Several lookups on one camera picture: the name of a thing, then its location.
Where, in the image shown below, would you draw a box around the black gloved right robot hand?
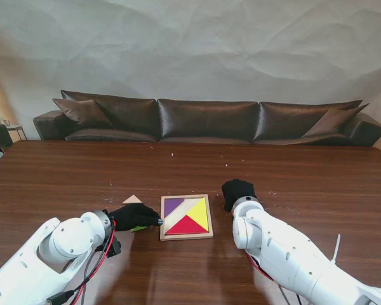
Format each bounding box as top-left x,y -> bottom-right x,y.
221,179 -> 258,213

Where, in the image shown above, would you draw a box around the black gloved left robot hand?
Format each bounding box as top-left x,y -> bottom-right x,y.
107,203 -> 164,232

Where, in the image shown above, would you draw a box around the purple tangram triangle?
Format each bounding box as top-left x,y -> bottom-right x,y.
164,198 -> 185,220

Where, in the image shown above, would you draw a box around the large yellow tangram triangle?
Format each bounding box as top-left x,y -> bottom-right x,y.
186,197 -> 208,232

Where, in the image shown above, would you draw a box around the large red tangram triangle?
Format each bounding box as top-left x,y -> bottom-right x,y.
164,214 -> 208,235

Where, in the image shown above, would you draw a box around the light wooden square tray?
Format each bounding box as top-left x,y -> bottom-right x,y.
158,194 -> 214,241

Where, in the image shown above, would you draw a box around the dark brown leather sofa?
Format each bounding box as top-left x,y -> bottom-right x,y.
32,90 -> 381,147

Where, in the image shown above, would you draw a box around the brown throw cushion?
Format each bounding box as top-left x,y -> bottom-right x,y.
52,98 -> 115,130
300,103 -> 370,139

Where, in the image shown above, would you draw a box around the small metal side table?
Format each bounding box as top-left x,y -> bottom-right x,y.
4,119 -> 29,141

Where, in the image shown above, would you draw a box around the white crumpled backdrop sheet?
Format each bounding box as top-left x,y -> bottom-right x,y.
0,0 -> 381,150

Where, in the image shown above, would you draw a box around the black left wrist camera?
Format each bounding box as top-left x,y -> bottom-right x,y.
107,235 -> 121,258

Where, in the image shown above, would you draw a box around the red black left arm cables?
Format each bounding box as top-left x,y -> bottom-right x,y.
46,217 -> 117,305

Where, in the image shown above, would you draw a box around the white cable tie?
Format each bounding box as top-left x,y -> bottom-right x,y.
331,234 -> 342,264

